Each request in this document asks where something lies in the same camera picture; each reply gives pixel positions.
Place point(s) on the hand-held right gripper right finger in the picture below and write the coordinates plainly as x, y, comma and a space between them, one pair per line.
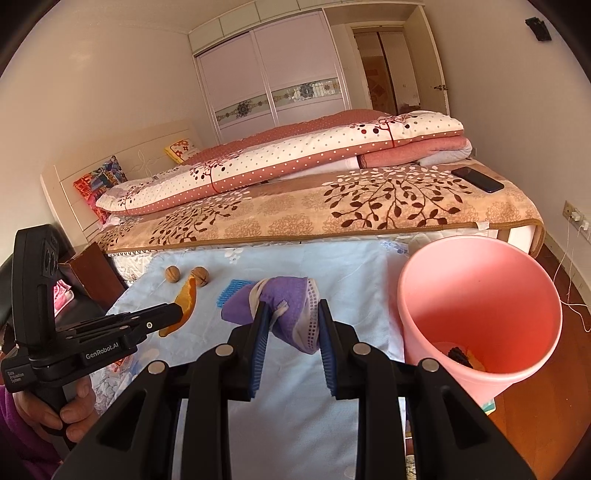
325, 353

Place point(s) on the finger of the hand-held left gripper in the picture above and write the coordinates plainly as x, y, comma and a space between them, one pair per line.
159, 318

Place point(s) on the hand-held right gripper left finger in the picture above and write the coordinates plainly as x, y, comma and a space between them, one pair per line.
261, 353

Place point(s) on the orange peel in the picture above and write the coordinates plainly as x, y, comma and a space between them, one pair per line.
189, 295

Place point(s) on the purple sock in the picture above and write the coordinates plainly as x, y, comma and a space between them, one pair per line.
293, 304

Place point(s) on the black foam fruit net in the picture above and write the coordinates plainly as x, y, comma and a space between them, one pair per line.
459, 357

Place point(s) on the pink plastic bucket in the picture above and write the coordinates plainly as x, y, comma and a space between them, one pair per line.
461, 286

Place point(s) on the person's left forearm purple sleeve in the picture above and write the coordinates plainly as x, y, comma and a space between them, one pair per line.
21, 438

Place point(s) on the person's left hand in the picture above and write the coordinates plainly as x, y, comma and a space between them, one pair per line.
81, 415

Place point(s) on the pink packet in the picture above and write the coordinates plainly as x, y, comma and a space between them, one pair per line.
62, 297

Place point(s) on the walnut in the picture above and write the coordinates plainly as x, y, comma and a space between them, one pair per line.
172, 273
200, 276

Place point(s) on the white quilted mattress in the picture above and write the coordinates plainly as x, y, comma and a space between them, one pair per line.
134, 265

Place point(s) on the brown wooden nightstand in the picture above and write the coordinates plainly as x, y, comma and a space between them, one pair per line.
94, 272

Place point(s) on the blue foam fruit net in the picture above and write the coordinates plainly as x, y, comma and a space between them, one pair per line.
231, 291

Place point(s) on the light blue floral cloth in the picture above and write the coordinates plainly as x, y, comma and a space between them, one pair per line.
346, 277

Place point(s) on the cream headboard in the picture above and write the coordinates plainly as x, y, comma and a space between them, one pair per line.
69, 194

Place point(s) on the colourful patterned pillow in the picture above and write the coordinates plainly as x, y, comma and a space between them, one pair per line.
99, 184

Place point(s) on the beige leaf print blanket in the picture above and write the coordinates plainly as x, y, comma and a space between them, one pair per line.
300, 217

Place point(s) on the orange yellow scrap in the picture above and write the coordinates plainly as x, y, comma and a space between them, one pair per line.
476, 362

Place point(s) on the yellow floral pillow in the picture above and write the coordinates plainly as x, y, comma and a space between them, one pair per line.
181, 150

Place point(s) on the white tree print folded quilt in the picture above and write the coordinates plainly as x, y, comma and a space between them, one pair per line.
277, 161

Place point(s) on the pink folded blanket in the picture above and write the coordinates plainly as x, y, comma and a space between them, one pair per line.
406, 154

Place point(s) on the pink dotted duvet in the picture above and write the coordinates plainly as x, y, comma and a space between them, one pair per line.
277, 134

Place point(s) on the black smartphone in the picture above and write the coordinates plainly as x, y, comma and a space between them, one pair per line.
478, 179

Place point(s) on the white folded sheet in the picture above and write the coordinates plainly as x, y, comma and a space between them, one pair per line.
450, 157

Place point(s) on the white sliding door wardrobe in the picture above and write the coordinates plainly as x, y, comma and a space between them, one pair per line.
277, 60

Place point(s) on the white plug-in charger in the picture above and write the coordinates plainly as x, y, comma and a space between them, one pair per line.
582, 220

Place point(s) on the cream room door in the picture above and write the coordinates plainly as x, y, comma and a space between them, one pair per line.
427, 55

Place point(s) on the wall socket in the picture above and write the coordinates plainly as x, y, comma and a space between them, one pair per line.
569, 207

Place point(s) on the black wall bracket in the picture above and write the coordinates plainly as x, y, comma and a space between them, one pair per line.
538, 27

